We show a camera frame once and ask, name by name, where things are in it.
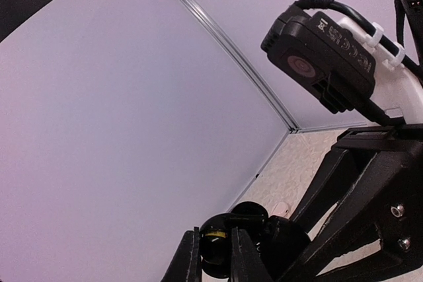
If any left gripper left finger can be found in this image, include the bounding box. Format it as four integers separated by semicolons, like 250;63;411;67
161;227;202;282

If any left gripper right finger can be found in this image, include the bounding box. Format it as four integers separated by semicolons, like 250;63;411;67
230;227;272;282

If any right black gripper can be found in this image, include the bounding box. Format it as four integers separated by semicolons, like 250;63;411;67
281;123;422;281

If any black earbud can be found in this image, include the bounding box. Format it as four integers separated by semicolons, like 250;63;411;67
200;213;231;279

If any pink earbud charging case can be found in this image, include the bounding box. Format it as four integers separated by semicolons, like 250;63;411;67
272;201;290;217

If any right aluminium corner post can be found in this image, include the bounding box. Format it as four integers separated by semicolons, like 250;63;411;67
145;0;303;134

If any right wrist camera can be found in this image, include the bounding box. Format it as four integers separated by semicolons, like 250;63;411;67
260;6;423;127

